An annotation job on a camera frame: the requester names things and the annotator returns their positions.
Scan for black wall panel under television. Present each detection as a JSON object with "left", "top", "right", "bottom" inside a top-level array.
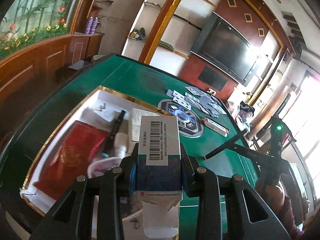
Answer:
[{"left": 198, "top": 67, "right": 228, "bottom": 91}]

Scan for red foil packet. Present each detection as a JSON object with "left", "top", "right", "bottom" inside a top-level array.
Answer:
[{"left": 34, "top": 120, "right": 109, "bottom": 200}]

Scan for round mahjong table control panel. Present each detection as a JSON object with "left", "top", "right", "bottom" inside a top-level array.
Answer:
[{"left": 157, "top": 99, "right": 204, "bottom": 138}]

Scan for blue white barcode medicine box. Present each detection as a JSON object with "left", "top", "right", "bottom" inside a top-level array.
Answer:
[{"left": 136, "top": 116, "right": 182, "bottom": 239}]

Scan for clear cartoon plastic case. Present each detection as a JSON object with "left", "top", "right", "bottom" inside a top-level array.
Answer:
[{"left": 87, "top": 157, "right": 122, "bottom": 178}]

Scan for wall-mounted black television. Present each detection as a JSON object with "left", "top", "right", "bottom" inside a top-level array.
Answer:
[{"left": 190, "top": 12, "right": 259, "bottom": 86}]

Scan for pile of clothes on cabinet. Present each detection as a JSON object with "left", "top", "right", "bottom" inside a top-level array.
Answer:
[{"left": 234, "top": 101, "right": 255, "bottom": 132}]

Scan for black stick with red tip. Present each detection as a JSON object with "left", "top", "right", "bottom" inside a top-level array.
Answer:
[{"left": 102, "top": 110, "right": 126, "bottom": 158}]

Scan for white gold-rimmed storage box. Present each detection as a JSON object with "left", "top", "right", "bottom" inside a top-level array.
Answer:
[{"left": 23, "top": 87, "right": 182, "bottom": 239}]

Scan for right purple spray bottle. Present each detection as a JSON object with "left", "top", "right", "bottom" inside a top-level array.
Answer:
[{"left": 89, "top": 17, "right": 99, "bottom": 34}]

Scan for purple spray bottle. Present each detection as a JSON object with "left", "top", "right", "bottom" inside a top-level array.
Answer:
[
  {"left": 89, "top": 17, "right": 99, "bottom": 34},
  {"left": 84, "top": 17, "right": 93, "bottom": 34}
]

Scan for left purple spray bottle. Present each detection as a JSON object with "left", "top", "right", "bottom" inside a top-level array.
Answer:
[{"left": 84, "top": 17, "right": 93, "bottom": 34}]

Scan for dark items on shelf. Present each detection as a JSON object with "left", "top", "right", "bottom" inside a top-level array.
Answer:
[{"left": 129, "top": 27, "right": 146, "bottom": 41}]

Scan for white printed medicine box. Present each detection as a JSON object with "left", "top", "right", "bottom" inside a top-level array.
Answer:
[{"left": 128, "top": 108, "right": 159, "bottom": 142}]

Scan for person's right hand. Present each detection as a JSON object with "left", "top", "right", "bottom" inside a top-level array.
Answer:
[{"left": 255, "top": 179, "right": 285, "bottom": 215}]

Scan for white power adapter plug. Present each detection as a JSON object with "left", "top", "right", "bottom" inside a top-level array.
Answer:
[{"left": 94, "top": 103, "right": 115, "bottom": 122}]

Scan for floral garden wall mural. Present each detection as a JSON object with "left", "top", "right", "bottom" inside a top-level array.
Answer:
[{"left": 1, "top": 0, "right": 74, "bottom": 60}]

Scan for long white blue medicine box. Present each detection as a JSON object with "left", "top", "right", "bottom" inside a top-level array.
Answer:
[{"left": 202, "top": 117, "right": 229, "bottom": 137}]

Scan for scattered playing cards pile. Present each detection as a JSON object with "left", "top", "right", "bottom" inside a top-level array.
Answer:
[{"left": 166, "top": 86, "right": 226, "bottom": 118}]

